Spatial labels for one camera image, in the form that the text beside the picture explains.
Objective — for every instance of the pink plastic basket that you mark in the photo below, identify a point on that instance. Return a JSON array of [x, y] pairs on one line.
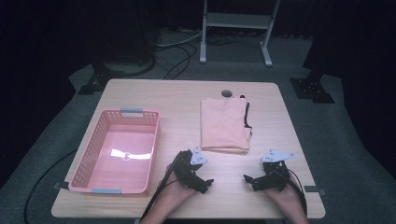
[[124, 169]]

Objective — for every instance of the pink shirt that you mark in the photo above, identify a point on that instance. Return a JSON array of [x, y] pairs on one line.
[[222, 124]]

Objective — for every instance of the grey tape strip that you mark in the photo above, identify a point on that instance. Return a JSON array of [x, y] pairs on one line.
[[314, 189], [60, 185]]

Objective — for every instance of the white metal stand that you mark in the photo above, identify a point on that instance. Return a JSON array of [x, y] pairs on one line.
[[236, 20]]

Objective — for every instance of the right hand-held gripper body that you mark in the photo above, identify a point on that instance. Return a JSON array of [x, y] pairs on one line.
[[275, 175]]

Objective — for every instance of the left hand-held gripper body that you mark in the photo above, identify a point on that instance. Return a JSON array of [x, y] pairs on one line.
[[186, 169]]

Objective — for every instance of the person's right hand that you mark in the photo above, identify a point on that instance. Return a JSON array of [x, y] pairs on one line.
[[288, 194]]

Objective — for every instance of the person's left hand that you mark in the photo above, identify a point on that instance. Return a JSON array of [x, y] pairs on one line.
[[174, 193]]

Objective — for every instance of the black stand base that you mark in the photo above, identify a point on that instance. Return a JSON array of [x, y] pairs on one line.
[[99, 77], [311, 88]]

